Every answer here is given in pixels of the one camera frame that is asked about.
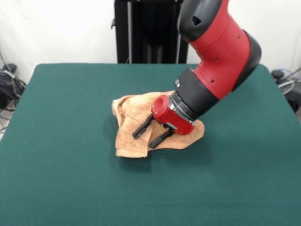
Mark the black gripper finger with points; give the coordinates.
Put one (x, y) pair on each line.
(162, 139)
(143, 127)

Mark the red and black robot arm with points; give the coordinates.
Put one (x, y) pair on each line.
(223, 47)

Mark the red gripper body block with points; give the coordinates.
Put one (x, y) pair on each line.
(174, 120)

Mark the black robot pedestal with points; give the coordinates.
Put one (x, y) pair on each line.
(152, 35)

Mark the dark green table cloth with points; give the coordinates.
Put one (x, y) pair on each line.
(70, 176)

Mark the tan terry towel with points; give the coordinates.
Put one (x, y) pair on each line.
(131, 141)

